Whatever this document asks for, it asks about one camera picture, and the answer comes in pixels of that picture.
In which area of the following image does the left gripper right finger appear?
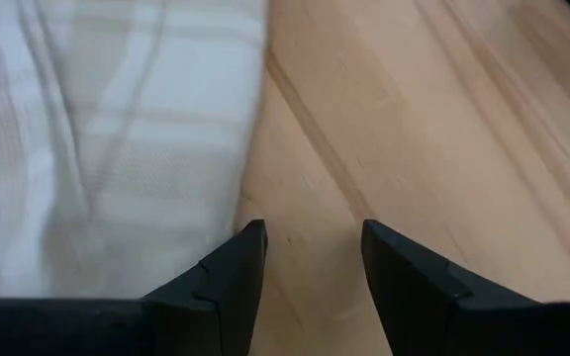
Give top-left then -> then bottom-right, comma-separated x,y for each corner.
361,220 -> 541,356

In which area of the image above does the white checked towel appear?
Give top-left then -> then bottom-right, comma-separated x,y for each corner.
0,0 -> 270,301

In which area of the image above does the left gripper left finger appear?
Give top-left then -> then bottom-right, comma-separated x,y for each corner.
141,220 -> 269,356

